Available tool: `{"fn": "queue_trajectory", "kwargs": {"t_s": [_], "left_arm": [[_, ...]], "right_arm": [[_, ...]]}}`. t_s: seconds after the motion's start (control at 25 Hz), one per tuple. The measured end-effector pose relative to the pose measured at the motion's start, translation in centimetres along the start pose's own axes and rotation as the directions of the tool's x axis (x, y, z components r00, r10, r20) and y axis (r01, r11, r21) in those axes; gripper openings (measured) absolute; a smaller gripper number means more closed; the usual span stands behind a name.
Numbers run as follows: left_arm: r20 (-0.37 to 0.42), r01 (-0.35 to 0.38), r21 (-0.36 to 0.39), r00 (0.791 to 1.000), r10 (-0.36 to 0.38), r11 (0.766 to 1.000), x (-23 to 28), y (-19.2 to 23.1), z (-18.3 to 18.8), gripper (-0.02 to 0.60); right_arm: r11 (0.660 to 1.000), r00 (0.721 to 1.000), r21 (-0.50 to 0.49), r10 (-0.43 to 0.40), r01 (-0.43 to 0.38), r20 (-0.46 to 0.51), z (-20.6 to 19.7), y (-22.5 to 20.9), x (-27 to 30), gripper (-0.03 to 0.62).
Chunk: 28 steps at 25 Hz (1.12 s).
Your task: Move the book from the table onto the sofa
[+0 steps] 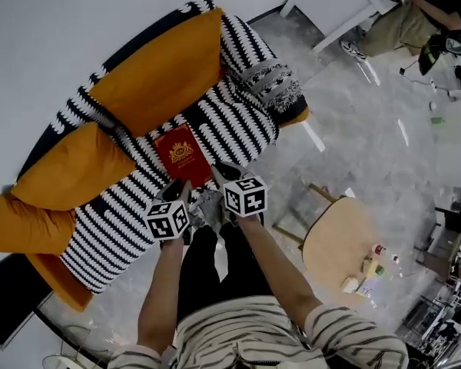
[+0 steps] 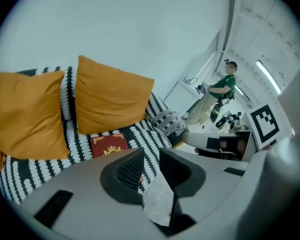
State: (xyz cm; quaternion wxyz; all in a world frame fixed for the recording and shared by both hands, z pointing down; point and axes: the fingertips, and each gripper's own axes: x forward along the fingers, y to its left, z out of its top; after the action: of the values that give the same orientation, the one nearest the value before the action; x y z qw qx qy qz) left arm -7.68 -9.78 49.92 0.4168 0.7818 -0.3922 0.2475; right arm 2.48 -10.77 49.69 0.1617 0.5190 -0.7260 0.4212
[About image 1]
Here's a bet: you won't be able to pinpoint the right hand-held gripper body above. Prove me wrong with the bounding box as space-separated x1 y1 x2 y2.
221 175 269 220

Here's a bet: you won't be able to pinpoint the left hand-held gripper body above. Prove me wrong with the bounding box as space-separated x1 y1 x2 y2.
143 195 194 242

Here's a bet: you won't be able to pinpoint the red gold-printed book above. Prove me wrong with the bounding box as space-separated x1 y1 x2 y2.
151 125 214 190

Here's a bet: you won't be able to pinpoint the person's right forearm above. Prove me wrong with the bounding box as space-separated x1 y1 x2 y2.
235 212 324 338

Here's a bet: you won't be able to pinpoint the person's left forearm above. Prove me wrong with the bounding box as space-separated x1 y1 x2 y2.
137 236 186 355

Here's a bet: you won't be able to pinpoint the orange sofa with patterned cover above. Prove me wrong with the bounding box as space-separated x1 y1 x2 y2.
47 0 309 296

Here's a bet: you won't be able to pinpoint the oval wooden coffee table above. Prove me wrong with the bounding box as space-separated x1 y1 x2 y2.
271 181 386 308

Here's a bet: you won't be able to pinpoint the person's grey shoe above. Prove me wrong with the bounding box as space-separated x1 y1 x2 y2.
187 189 227 230

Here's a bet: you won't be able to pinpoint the person's black trousers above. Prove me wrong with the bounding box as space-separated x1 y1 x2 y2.
175 221 275 324

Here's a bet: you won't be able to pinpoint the orange cushion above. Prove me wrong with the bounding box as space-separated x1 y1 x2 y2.
10 121 138 212
88 7 226 138
0 194 78 257

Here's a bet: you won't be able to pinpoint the white tissue pack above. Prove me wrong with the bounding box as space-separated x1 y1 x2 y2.
339 276 360 295

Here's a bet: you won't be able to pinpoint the yellow snack bag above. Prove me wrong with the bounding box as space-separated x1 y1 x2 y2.
362 257 380 278

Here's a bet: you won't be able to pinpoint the person's striped shirt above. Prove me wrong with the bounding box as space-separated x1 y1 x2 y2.
107 294 410 369

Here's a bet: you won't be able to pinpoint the white yellow magazine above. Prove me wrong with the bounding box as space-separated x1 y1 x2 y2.
354 278 376 300

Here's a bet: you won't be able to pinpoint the black low cabinet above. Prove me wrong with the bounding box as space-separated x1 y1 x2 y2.
0 252 55 351

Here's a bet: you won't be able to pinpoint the white desk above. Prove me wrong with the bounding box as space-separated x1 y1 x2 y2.
279 0 393 54

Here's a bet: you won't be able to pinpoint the white block table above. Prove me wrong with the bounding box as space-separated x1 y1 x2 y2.
431 99 461 190

